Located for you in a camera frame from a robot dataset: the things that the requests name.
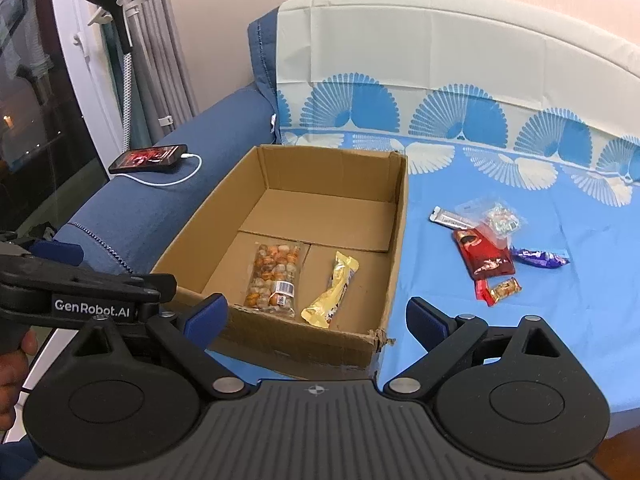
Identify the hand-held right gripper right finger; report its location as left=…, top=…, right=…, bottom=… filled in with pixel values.
left=379, top=297, right=567, bottom=401

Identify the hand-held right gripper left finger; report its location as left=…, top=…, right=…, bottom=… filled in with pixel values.
left=74, top=294, right=253, bottom=402

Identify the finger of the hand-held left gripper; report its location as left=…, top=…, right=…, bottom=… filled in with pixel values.
left=0, top=255, right=177, bottom=307
left=0, top=231, right=84, bottom=267

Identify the silver snack bar packet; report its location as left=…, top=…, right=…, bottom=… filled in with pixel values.
left=429, top=206, right=481, bottom=229

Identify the cardboard box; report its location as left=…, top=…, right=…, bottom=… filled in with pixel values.
left=150, top=144, right=410, bottom=381

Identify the person's left hand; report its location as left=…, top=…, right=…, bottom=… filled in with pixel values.
left=0, top=332, right=39, bottom=433

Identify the clear bag of orange candies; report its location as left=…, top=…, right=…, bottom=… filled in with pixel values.
left=243, top=241, right=307, bottom=318

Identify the large red snack packet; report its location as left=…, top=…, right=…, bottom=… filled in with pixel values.
left=451, top=227, right=516, bottom=281

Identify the golden orange candy wrapper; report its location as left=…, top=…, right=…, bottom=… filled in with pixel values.
left=490, top=276, right=523, bottom=301

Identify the yellow snack bar packet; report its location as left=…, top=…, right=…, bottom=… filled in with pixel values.
left=301, top=251, right=361, bottom=330

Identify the blue cloth bed cover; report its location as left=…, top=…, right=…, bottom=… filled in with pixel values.
left=52, top=7, right=283, bottom=303

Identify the clear bag of mixed candies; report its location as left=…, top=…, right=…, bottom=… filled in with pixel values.
left=454, top=200, right=528, bottom=251

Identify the black smartphone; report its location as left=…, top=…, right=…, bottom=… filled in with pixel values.
left=109, top=144, right=189, bottom=176

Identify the purple candy packet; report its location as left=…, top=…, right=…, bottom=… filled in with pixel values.
left=511, top=247, right=571, bottom=270

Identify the grey curtain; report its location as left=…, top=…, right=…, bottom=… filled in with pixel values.
left=102, top=0, right=201, bottom=147

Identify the white charging cable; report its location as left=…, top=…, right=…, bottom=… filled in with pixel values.
left=131, top=152, right=203, bottom=189

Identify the white window frame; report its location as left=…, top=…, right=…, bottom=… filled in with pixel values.
left=47, top=0, right=127, bottom=181

